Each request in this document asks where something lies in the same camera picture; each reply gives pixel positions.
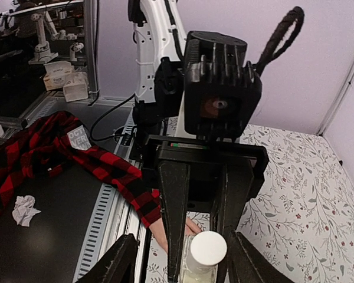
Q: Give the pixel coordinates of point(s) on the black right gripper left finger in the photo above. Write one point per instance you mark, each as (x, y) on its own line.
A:
(117, 265)

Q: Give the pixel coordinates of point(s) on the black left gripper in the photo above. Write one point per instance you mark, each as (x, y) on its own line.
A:
(217, 177)

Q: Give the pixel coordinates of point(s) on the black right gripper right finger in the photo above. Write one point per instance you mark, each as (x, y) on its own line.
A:
(253, 262)

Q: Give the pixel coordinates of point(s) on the clear nail polish bottle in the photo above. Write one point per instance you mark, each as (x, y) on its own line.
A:
(191, 271)

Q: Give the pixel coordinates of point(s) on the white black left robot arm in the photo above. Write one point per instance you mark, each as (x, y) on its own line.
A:
(161, 41)

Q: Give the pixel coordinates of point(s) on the second background robot arm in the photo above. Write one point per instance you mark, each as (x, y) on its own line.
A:
(74, 47)

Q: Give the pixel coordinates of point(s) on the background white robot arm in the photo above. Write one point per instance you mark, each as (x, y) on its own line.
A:
(42, 51)

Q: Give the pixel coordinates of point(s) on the red black plaid sleeve forearm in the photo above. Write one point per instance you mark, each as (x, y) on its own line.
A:
(45, 148)

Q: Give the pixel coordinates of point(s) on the person's left hand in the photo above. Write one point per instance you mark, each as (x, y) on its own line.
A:
(158, 231)

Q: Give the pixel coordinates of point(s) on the crumpled white tissue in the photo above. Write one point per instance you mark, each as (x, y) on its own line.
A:
(24, 210)

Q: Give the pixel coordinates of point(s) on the white plastic container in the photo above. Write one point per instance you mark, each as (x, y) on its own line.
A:
(76, 87)

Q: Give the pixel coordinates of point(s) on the tissue box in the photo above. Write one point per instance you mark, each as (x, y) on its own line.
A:
(56, 74)

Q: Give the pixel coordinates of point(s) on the aluminium front frame rail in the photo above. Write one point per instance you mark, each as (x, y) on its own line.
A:
(112, 216)

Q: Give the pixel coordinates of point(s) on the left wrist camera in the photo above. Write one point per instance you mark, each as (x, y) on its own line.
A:
(221, 89)

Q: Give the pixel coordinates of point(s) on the aluminium corner post left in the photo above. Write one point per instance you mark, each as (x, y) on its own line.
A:
(345, 81)

